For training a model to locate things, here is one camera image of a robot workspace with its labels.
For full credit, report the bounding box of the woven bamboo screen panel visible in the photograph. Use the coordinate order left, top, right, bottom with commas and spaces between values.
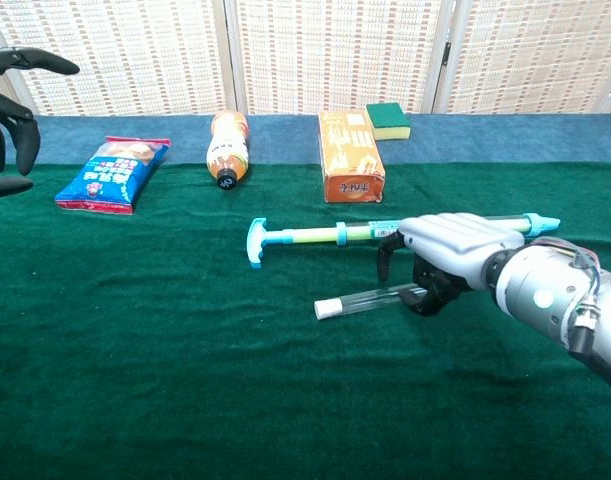
0, 74, 17, 109
432, 0, 611, 115
0, 0, 236, 117
224, 0, 454, 116

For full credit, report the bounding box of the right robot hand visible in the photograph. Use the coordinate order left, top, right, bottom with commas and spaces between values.
376, 212, 526, 318

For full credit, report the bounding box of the orange cardboard box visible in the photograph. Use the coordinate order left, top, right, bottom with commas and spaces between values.
317, 109, 387, 204

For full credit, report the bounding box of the green yellow sponge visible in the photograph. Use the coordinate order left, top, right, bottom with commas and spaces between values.
365, 102, 412, 142

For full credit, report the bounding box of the orange drink bottle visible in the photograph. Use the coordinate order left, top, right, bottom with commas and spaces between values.
205, 109, 250, 192

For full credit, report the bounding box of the blue snack bag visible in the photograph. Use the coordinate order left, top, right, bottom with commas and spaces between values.
54, 135, 172, 216

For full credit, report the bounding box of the dark green table cloth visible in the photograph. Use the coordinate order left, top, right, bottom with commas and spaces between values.
0, 162, 611, 480

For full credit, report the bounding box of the white plastic cap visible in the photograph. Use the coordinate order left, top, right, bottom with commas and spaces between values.
313, 298, 342, 320

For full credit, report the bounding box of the blue green water pump toy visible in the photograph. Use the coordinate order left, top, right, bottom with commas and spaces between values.
245, 212, 562, 270

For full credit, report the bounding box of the blue table cloth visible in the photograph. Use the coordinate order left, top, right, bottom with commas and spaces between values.
0, 113, 611, 166

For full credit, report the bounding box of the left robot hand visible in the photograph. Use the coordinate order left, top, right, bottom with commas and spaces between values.
0, 46, 81, 200

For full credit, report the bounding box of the clear plastic tube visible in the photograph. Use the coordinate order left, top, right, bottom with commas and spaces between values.
334, 282, 429, 316

